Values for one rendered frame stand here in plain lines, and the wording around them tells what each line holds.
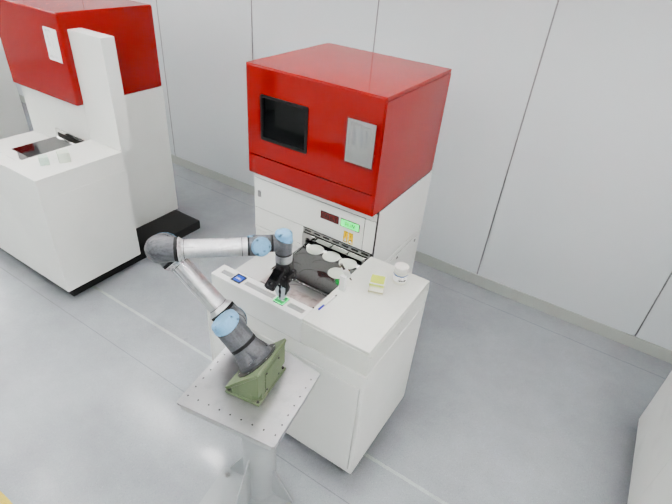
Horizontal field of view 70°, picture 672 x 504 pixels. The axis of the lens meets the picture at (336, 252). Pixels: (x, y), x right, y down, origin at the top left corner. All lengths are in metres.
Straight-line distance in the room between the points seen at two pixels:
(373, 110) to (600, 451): 2.35
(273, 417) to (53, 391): 1.76
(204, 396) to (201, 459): 0.86
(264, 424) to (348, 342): 0.47
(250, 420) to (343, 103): 1.42
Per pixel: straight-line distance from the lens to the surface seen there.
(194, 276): 2.06
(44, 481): 3.05
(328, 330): 2.11
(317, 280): 2.48
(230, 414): 2.01
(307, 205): 2.68
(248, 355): 1.96
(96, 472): 2.99
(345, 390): 2.27
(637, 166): 3.60
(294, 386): 2.08
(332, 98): 2.32
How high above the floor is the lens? 2.41
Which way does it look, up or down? 34 degrees down
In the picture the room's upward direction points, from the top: 5 degrees clockwise
